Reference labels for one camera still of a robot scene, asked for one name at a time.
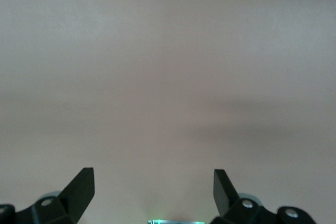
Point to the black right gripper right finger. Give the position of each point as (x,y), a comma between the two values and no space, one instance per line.
(225,197)

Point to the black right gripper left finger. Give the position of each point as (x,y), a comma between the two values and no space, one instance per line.
(76,197)

